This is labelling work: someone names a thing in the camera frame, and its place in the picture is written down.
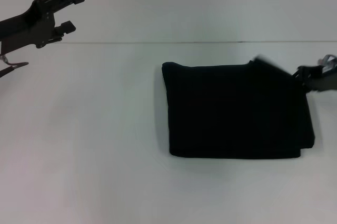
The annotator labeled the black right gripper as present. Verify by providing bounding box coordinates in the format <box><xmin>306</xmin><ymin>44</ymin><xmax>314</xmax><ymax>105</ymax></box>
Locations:
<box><xmin>292</xmin><ymin>64</ymin><xmax>337</xmax><ymax>94</ymax></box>

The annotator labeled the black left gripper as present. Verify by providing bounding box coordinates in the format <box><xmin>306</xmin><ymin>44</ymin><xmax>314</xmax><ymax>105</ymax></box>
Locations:
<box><xmin>0</xmin><ymin>0</ymin><xmax>86</xmax><ymax>54</ymax></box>

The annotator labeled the black t-shirt with FREE print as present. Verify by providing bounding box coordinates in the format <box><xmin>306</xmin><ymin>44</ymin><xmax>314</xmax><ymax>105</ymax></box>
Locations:
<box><xmin>161</xmin><ymin>55</ymin><xmax>316</xmax><ymax>160</ymax></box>

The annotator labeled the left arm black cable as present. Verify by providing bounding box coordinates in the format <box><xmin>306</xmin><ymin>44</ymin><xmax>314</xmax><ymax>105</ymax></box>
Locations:
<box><xmin>0</xmin><ymin>55</ymin><xmax>29</xmax><ymax>79</ymax></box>

